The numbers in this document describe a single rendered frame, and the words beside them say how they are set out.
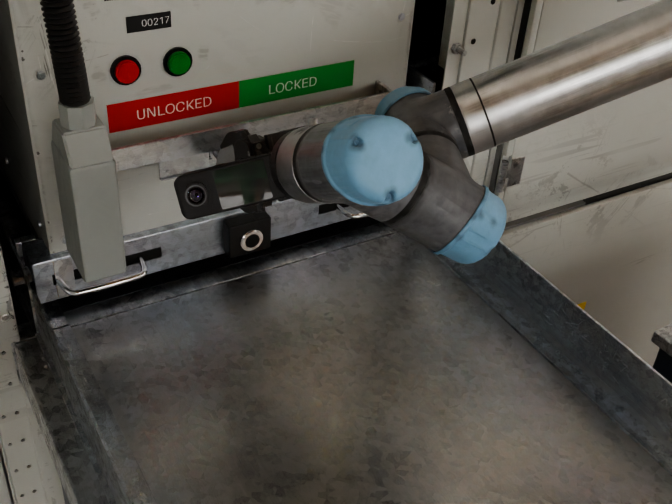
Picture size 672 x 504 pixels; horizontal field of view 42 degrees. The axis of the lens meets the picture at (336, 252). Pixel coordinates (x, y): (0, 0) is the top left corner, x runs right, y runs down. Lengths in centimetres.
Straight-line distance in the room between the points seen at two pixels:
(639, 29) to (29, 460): 89
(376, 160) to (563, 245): 82
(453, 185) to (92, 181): 36
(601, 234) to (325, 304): 61
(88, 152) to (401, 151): 33
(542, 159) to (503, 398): 45
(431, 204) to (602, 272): 89
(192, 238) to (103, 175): 24
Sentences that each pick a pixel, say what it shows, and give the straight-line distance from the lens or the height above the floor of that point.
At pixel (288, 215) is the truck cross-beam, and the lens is 117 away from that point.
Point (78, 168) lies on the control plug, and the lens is 90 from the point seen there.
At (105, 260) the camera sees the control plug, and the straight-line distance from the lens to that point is 97.
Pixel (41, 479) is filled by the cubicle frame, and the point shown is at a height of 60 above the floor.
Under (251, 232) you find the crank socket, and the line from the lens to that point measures 112.
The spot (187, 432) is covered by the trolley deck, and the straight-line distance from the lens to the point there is 95.
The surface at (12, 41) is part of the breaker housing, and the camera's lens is 97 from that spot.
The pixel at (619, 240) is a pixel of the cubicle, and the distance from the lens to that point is 161.
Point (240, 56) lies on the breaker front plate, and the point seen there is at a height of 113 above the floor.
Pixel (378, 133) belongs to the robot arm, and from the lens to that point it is 72.
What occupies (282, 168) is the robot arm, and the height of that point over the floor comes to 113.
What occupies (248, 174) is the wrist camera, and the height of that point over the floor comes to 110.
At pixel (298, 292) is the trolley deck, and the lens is 113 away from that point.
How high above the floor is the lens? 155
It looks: 36 degrees down
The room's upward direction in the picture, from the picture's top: 4 degrees clockwise
